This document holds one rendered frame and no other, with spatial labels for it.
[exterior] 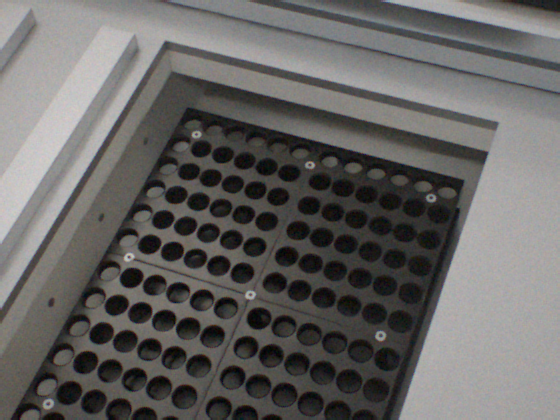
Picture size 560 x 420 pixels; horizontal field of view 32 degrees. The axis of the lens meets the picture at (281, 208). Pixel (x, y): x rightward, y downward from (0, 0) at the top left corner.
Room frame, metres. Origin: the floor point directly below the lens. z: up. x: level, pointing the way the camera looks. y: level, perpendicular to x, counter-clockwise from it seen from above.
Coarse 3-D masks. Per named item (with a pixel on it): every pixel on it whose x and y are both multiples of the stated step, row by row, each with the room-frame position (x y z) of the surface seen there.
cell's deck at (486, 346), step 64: (64, 0) 0.46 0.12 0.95; (128, 0) 0.45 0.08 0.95; (64, 64) 0.40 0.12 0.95; (128, 64) 0.40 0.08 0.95; (192, 64) 0.41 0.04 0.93; (256, 64) 0.39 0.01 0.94; (320, 64) 0.38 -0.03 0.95; (384, 64) 0.38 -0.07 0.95; (0, 128) 0.36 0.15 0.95; (128, 128) 0.37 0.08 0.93; (448, 128) 0.34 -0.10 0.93; (512, 128) 0.32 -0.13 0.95; (64, 192) 0.31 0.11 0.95; (512, 192) 0.28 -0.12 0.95; (512, 256) 0.24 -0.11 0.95; (0, 320) 0.24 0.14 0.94; (448, 320) 0.21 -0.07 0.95; (512, 320) 0.21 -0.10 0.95; (448, 384) 0.18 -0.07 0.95; (512, 384) 0.18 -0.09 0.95
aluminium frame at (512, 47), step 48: (192, 0) 0.44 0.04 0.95; (240, 0) 0.42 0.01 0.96; (288, 0) 0.41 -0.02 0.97; (336, 0) 0.40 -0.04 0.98; (384, 0) 0.38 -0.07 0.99; (432, 0) 0.38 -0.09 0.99; (480, 0) 0.37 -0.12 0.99; (528, 0) 0.37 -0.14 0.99; (384, 48) 0.38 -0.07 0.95; (432, 48) 0.37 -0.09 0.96; (480, 48) 0.36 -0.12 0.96; (528, 48) 0.35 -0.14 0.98
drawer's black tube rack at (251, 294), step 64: (192, 192) 0.34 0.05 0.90; (256, 192) 0.35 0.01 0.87; (320, 192) 0.33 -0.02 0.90; (384, 192) 0.32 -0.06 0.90; (128, 256) 0.30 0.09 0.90; (192, 256) 0.30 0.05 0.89; (256, 256) 0.29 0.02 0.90; (320, 256) 0.28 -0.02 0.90; (384, 256) 0.28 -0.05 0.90; (128, 320) 0.26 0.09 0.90; (192, 320) 0.25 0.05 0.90; (256, 320) 0.26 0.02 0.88; (320, 320) 0.24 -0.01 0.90; (384, 320) 0.24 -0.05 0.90; (64, 384) 0.22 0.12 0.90; (128, 384) 0.23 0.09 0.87; (192, 384) 0.21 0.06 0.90; (256, 384) 0.22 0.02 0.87; (320, 384) 0.21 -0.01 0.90; (384, 384) 0.20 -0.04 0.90
